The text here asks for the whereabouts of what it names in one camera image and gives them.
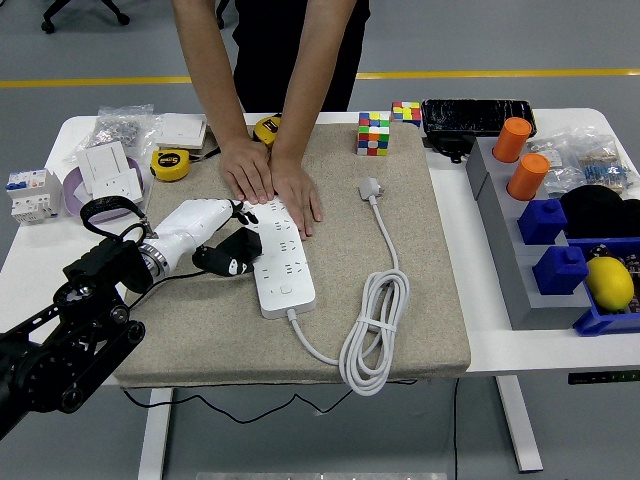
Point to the person's right hand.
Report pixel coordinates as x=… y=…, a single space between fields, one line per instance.
x=250 y=172

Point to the person's left hand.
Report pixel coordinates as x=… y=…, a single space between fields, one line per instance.
x=297 y=192

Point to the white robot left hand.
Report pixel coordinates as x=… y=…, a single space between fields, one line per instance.
x=195 y=225

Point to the black plug adapter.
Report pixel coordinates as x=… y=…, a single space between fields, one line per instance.
x=245 y=242

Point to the white power strip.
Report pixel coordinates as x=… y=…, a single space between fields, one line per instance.
x=285 y=295

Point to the person's left forearm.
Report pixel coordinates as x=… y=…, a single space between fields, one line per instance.
x=310 y=85

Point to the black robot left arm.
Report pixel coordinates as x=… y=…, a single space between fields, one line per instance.
x=100 y=270

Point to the person's right forearm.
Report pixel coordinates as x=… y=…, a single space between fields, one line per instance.
x=215 y=75

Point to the grey peg block board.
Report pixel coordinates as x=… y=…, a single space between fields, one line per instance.
x=500 y=225

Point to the dark circuit board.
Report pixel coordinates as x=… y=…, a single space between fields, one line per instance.
x=634 y=280

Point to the yellow black tape measure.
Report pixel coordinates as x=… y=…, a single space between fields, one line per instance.
x=266 y=129

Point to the large colourful puzzle cube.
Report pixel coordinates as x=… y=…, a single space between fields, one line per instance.
x=373 y=133

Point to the grey-brown fabric mat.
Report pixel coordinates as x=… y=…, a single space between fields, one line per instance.
x=225 y=340

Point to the clear bag of screws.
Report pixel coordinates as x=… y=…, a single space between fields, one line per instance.
x=122 y=127

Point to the person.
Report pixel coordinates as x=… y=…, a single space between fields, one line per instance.
x=290 y=50

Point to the purple plastic bowl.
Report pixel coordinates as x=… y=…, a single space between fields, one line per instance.
x=70 y=192

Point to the small colourful puzzle cube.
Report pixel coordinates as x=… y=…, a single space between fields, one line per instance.
x=406 y=113

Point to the white blue circuit breaker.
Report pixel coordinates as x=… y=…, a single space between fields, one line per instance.
x=32 y=192

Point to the black plastic tray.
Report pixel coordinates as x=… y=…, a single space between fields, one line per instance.
x=477 y=116

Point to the white table leg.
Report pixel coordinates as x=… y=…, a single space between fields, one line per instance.
x=155 y=435
x=517 y=420

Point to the orange cylinder peg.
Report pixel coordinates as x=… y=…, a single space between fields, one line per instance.
x=529 y=176
x=512 y=140

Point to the black office chair base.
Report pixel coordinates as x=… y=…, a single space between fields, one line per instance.
x=80 y=12

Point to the blue square peg block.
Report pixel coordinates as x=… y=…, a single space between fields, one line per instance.
x=542 y=222
x=560 y=272

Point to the clear bag small parts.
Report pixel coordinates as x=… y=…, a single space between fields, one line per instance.
x=552 y=170

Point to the black cloth bundle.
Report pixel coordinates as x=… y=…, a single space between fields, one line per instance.
x=595 y=210

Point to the clear bag of resistors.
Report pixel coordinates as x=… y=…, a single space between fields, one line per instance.
x=605 y=167

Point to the yellow lemon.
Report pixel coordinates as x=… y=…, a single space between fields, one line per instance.
x=610 y=284

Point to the blue plastic bin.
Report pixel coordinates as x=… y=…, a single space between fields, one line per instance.
x=600 y=322

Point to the black table control panel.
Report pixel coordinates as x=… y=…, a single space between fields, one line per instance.
x=602 y=377

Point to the white wall switch box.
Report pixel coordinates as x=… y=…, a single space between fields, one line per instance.
x=182 y=130

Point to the white wall socket panel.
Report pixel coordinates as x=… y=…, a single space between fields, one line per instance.
x=116 y=187

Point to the white switch plate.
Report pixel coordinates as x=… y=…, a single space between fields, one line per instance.
x=102 y=160

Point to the black plastic bracket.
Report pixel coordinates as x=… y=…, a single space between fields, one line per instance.
x=450 y=146

